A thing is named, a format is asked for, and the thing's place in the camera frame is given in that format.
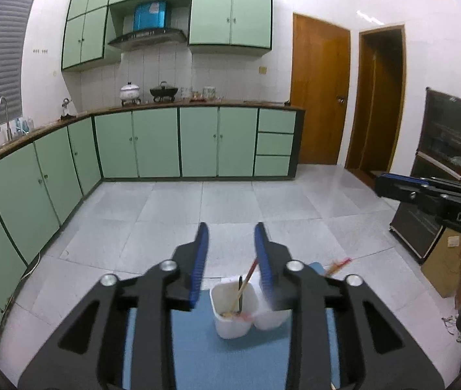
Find blue tablecloth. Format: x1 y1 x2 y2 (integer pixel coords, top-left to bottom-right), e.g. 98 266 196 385
122 262 341 390

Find green upper kitchen cabinets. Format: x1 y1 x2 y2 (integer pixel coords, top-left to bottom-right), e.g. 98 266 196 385
61 0 274 72

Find black wok with lid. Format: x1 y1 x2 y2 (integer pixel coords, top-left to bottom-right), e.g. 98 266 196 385
150 81 180 103

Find white cooking pot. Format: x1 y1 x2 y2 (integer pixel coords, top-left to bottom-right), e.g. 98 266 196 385
119 82 142 107

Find white two-compartment utensil holder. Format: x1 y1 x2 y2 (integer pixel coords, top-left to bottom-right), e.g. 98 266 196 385
210 277 292 340

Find green lower kitchen cabinets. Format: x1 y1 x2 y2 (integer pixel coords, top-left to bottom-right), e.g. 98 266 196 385
0 105 306 336

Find range hood with blue film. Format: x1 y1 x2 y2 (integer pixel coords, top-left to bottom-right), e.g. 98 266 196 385
107 2 188 52

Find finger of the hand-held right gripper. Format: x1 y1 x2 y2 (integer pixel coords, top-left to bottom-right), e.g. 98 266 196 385
377 173 461 202
374 181 444 216

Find group of glass jars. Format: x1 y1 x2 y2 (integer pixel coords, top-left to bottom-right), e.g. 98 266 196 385
179 86 217 102

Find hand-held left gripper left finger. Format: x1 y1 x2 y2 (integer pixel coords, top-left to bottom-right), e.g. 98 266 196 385
18 223 210 390

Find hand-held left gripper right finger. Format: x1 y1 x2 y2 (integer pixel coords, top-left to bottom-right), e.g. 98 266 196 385
254 223 445 390

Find green kitchen cabinets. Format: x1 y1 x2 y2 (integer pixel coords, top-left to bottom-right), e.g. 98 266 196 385
0 105 306 336
61 0 274 72

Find yellow chopstick with orange end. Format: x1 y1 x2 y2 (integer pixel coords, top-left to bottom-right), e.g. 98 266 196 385
230 257 260 313
325 257 353 276

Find cardboard box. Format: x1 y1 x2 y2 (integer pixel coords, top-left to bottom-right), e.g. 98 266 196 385
420 227 461 298

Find chrome sink faucet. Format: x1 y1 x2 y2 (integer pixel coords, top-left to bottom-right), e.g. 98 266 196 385
0 96 12 141

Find bottles beside sink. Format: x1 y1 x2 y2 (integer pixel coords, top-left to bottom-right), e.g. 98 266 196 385
14 116 35 134

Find open wooden doorway frame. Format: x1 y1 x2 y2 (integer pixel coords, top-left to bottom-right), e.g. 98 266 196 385
344 25 407 176

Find brown wooden door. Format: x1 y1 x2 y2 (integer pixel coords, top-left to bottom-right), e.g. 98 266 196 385
290 12 352 166

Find black glass-front cabinet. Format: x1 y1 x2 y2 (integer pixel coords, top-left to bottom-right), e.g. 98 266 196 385
390 87 461 263

